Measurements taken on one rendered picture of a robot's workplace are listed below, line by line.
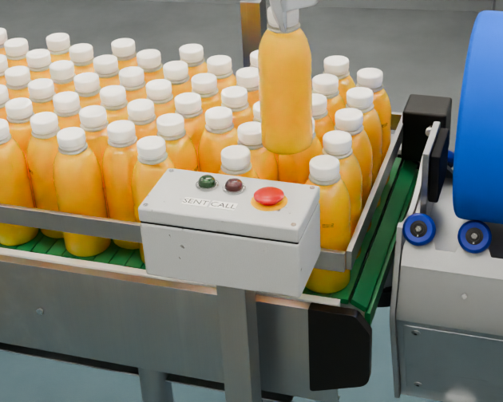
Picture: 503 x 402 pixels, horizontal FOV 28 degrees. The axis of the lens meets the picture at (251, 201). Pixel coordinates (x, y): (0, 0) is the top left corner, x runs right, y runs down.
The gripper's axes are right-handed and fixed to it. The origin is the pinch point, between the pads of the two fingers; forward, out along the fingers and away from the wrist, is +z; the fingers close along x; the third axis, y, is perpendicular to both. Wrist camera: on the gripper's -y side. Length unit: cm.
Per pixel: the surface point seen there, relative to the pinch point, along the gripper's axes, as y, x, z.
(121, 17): -169, 295, 127
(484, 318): 27, -1, 42
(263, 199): 2.0, -17.4, 16.2
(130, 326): -22, -10, 46
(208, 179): -5.8, -14.6, 16.1
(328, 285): 7.0, -6.7, 35.7
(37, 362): -90, 61, 127
